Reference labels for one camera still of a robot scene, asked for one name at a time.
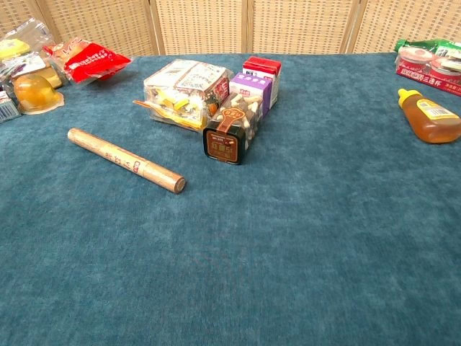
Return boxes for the copper coloured tube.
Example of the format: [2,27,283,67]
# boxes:
[67,127,187,195]

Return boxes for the clear snack box black lid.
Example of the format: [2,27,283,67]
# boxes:
[202,92,264,166]

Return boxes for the blue tablecloth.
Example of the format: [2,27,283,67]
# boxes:
[0,53,461,346]

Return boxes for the purple drink carton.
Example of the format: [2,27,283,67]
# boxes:
[228,71,273,117]

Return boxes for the clear bag of wrapped snacks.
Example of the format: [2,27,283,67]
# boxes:
[133,58,231,131]

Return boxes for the red and white drink carton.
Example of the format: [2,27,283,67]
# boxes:
[242,56,283,109]

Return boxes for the woven rattan folding screen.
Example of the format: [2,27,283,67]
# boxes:
[0,0,461,58]

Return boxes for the red snack bag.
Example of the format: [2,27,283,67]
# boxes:
[42,37,133,86]

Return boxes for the large honey squeeze bottle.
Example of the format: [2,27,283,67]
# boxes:
[397,88,461,144]

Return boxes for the round bread bun pack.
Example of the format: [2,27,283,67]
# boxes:
[13,74,66,116]

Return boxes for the clear bag of bread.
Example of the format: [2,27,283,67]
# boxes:
[0,17,70,91]

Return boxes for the red yogurt cup multipack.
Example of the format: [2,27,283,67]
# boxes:
[394,45,461,97]

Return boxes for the green plastic bottle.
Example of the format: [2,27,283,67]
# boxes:
[394,37,461,58]

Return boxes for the yellow cake in clear pack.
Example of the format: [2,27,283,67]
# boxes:
[0,37,32,61]

